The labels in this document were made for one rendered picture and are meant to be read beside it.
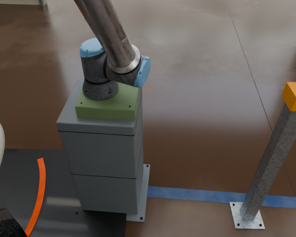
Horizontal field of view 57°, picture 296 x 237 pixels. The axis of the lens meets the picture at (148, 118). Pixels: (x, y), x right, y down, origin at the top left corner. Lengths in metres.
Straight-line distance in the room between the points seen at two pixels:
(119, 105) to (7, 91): 2.17
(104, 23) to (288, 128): 0.98
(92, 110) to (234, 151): 1.46
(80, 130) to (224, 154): 1.40
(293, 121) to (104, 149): 0.95
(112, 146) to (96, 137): 0.11
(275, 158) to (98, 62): 1.03
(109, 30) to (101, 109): 0.50
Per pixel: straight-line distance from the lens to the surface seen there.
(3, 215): 1.47
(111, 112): 1.38
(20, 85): 3.45
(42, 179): 2.33
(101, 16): 0.94
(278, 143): 1.53
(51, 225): 2.09
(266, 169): 1.67
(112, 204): 1.96
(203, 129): 2.63
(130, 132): 1.39
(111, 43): 1.05
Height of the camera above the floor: 1.78
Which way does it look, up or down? 42 degrees down
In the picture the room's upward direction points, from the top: straight up
